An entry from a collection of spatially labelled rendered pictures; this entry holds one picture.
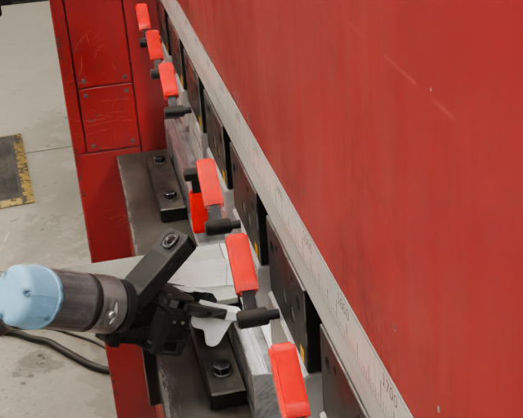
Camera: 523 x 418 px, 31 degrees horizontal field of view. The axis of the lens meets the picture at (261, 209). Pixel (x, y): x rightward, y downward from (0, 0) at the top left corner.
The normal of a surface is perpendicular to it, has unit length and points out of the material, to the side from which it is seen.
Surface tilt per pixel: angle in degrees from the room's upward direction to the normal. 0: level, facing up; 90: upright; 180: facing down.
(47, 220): 0
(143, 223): 0
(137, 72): 90
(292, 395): 39
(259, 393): 90
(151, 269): 30
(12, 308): 59
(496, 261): 90
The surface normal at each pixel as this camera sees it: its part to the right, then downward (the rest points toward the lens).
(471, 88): -0.98, 0.15
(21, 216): -0.07, -0.89
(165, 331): 0.66, 0.29
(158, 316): -0.68, -0.15
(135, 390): 0.21, 0.42
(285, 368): 0.08, -0.43
